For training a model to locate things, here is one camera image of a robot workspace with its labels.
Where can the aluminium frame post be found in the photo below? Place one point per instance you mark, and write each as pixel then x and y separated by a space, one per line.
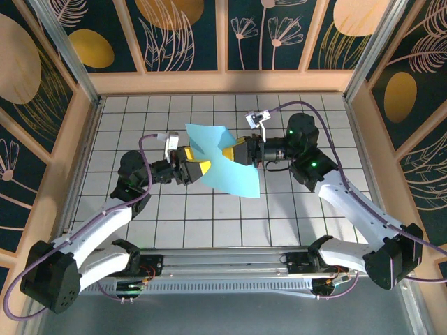
pixel 63 45
pixel 376 45

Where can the light blue paper sheet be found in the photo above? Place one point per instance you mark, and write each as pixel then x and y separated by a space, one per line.
pixel 237 178

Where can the small black electronics module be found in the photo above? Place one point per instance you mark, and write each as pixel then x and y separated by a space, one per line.
pixel 129 287
pixel 326 284

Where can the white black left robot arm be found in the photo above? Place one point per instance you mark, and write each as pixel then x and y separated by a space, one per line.
pixel 101 223

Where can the grey metal tray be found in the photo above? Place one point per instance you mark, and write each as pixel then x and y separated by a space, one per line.
pixel 223 317

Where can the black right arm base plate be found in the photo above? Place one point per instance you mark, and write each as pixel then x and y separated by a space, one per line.
pixel 295 263

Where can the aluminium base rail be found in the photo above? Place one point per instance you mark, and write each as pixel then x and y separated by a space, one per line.
pixel 223 260

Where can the grey table side rail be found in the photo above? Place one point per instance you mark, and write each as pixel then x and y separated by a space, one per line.
pixel 365 157
pixel 84 157

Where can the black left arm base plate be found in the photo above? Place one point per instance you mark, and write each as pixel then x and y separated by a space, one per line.
pixel 153 265

